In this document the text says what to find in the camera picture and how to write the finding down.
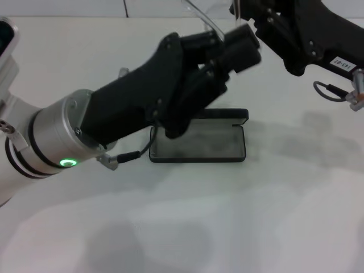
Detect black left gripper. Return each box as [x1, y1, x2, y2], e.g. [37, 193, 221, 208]
[76, 32, 263, 146]

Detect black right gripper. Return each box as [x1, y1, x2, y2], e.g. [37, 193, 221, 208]
[229, 0, 364, 79]

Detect clear transparent glasses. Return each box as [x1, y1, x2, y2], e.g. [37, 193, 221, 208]
[181, 0, 244, 40]

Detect black glasses case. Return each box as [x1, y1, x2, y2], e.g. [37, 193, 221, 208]
[148, 107, 250, 164]

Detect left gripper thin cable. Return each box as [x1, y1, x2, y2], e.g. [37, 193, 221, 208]
[96, 118, 160, 172]

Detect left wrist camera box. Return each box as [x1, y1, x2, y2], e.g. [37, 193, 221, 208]
[0, 16, 21, 68]

